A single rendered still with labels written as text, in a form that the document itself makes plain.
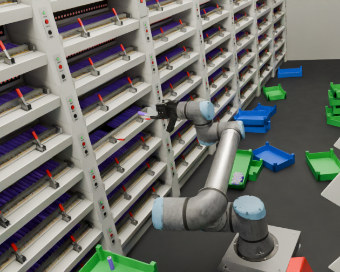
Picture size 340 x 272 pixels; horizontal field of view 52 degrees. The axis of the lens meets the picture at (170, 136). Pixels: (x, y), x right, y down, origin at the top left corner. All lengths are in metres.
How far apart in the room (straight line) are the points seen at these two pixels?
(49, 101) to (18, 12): 0.36
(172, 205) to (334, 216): 1.36
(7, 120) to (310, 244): 1.67
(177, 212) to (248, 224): 0.62
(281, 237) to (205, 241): 0.47
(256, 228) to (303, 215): 0.64
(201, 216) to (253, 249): 0.70
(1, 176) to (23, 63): 0.44
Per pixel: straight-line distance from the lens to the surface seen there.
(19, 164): 1.51
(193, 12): 2.68
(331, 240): 2.22
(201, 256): 2.12
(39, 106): 1.53
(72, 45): 1.66
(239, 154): 2.74
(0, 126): 1.42
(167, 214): 1.24
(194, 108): 1.65
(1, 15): 1.46
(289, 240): 1.97
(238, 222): 1.77
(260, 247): 1.86
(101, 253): 1.62
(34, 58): 1.51
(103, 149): 1.85
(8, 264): 1.64
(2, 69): 1.43
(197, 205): 1.21
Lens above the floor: 1.49
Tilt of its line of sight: 25 degrees down
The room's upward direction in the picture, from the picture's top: 10 degrees counter-clockwise
